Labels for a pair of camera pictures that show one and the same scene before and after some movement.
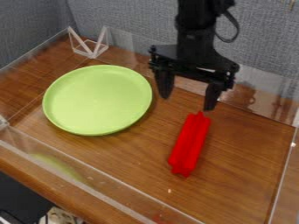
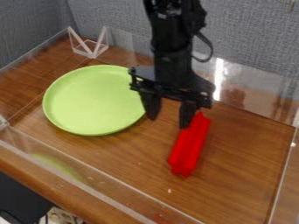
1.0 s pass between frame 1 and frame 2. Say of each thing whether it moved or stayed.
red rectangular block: stayed
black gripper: moved
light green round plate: stayed
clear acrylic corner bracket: stayed
